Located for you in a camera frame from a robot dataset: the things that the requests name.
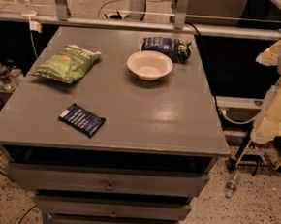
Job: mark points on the white paper bowl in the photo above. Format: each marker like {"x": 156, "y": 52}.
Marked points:
{"x": 149, "y": 65}

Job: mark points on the dark blue rxbar wrapper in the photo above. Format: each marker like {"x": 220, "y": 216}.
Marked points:
{"x": 83, "y": 120}

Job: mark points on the grey drawer cabinet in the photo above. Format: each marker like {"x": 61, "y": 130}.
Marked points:
{"x": 168, "y": 125}

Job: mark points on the dark blue snack bag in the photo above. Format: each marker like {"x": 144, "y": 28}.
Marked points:
{"x": 178, "y": 51}

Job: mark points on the green chip bag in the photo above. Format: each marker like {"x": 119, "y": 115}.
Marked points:
{"x": 68, "y": 65}

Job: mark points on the top grey drawer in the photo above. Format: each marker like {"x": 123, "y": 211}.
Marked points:
{"x": 79, "y": 179}

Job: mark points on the plastic bottle on floor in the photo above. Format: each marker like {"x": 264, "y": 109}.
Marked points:
{"x": 231, "y": 185}

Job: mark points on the middle grey drawer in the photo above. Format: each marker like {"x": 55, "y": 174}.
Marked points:
{"x": 110, "y": 208}

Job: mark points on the clear water bottle left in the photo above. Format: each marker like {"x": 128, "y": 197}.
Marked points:
{"x": 5, "y": 78}

